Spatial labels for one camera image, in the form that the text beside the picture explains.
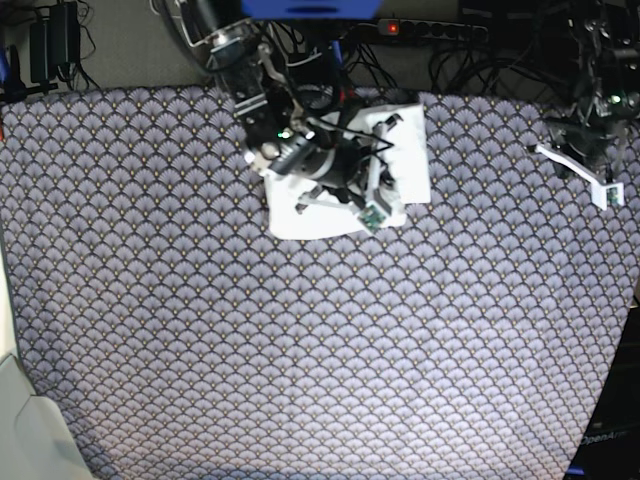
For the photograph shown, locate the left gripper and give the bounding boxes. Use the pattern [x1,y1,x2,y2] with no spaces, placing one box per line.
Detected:
[534,117,628,186]

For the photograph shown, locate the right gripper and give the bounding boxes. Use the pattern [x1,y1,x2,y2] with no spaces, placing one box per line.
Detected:
[294,114,403,215]

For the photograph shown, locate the white printed T-shirt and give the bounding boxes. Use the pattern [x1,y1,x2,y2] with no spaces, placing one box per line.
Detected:
[261,104,431,240]

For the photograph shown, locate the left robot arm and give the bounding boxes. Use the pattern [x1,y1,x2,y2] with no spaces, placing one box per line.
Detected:
[532,1,639,182]

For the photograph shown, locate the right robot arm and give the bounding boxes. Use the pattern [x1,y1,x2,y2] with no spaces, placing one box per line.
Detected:
[157,1,404,228]

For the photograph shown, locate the black power strip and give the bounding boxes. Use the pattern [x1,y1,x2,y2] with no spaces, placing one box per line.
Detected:
[377,18,489,41]

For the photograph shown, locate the blue box at top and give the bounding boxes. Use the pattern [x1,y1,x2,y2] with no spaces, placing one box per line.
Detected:
[241,0,382,20]

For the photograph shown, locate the purple fan-patterned tablecloth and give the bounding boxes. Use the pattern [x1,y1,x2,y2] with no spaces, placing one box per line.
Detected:
[1,87,639,479]

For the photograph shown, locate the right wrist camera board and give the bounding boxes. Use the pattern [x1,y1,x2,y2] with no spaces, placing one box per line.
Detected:
[357,204,388,235]

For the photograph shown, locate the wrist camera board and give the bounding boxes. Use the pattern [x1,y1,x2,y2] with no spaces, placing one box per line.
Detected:
[357,204,388,235]
[591,182,625,211]

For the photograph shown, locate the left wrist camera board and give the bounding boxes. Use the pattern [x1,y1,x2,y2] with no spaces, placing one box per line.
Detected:
[591,182,625,211]

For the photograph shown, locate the grey cable bundle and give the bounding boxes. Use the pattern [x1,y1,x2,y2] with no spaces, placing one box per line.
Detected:
[269,19,333,69]

